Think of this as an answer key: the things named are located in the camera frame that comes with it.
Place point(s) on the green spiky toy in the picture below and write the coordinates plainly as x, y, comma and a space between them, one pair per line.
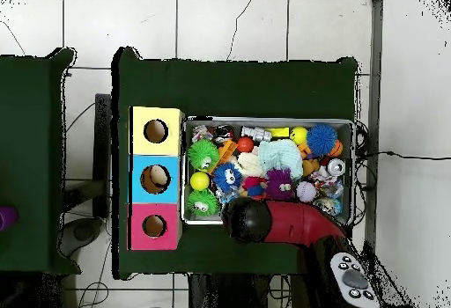
201, 153

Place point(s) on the polka dot cloth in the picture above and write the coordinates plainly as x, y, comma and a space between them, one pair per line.
321, 175

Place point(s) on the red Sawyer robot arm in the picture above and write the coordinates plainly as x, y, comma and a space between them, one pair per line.
299, 221

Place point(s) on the shallow mesh bin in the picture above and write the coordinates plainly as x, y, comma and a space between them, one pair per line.
267, 120

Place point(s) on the wooden box with three holes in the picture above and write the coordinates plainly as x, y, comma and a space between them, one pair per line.
169, 177

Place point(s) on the blue spiky toy with eyes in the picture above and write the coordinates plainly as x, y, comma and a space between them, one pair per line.
222, 177

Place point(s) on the orange ball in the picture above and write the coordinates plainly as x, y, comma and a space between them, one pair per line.
245, 144

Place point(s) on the cream cloth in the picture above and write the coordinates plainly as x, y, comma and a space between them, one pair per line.
248, 165

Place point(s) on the mint green cloth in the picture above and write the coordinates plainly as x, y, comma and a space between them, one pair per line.
280, 155

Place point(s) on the purple spiky toy with eyes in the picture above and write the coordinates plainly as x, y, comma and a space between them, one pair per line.
278, 181

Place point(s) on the dark green tablecloth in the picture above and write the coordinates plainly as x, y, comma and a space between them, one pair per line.
28, 146
246, 89

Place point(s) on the yellow smiley ball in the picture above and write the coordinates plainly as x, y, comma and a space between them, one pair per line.
298, 135

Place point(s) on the white baseball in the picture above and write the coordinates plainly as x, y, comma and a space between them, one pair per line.
306, 192

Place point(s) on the blue spiky ball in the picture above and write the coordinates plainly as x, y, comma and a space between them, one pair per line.
321, 139

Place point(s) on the crushed silver can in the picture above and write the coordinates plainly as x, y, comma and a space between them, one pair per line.
326, 205

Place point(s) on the purple object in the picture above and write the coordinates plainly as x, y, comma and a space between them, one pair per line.
7, 218

